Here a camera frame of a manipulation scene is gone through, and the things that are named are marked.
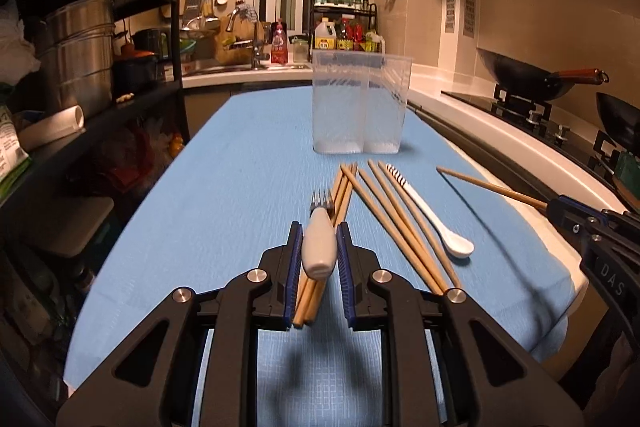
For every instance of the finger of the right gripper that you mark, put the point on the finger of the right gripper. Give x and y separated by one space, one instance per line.
568 214

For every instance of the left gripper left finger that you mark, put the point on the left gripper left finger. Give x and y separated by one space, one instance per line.
194 355

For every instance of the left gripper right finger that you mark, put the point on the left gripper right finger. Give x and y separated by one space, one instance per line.
445 360

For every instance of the white ceramic spoon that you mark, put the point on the white ceramic spoon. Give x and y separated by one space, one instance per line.
455 245

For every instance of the white handled steel fork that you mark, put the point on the white handled steel fork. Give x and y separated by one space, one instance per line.
319 248

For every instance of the person's right hand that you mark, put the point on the person's right hand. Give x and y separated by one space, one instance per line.
615 401

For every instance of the black storage shelf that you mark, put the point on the black storage shelf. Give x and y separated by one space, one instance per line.
49 160

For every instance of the blue table mat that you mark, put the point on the blue table mat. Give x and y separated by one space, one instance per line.
234 191

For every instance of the clear plastic utensil holder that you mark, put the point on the clear plastic utensil holder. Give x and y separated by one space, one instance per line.
359 101

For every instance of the green food package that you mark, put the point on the green food package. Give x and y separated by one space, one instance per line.
14 161

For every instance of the white paper roll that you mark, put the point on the white paper roll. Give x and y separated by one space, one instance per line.
70 121

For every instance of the black spice rack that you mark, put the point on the black spice rack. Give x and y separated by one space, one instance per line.
356 24

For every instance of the yellow oil jug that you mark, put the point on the yellow oil jug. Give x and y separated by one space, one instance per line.
325 35

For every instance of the orange pot lid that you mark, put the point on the orange pot lid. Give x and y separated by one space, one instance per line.
129 52

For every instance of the red dish soap bottle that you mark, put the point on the red dish soap bottle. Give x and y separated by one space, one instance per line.
279 43

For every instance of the chrome sink faucet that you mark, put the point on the chrome sink faucet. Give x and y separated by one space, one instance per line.
244 31

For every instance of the stacked steel pots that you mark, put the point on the stacked steel pots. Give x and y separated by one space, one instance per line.
76 56

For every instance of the white plastic bag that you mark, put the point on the white plastic bag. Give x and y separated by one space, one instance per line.
17 55

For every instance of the black wok red handle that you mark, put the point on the black wok red handle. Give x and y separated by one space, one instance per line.
534 83

